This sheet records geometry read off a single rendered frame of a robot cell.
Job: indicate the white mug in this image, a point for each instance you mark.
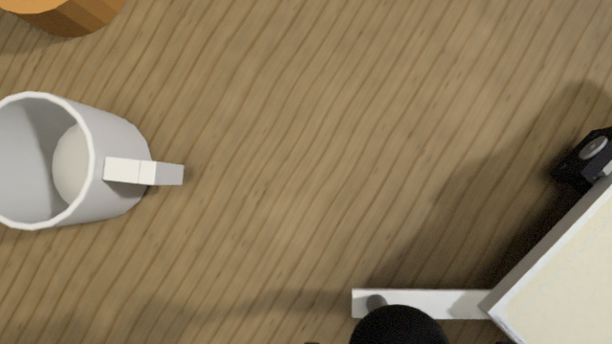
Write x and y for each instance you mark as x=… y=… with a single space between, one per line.
x=44 y=159

